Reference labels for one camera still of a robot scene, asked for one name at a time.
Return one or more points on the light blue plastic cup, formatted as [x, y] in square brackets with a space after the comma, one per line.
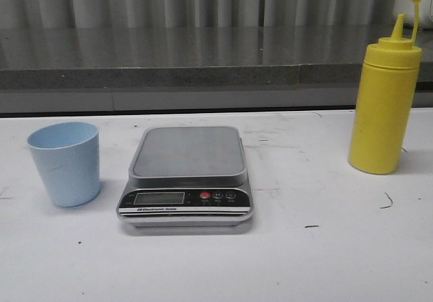
[67, 158]

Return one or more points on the yellow squeeze bottle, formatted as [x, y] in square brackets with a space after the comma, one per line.
[387, 85]

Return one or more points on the silver digital kitchen scale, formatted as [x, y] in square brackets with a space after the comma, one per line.
[187, 177]

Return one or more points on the white appliance in background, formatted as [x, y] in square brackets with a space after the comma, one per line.
[406, 7]

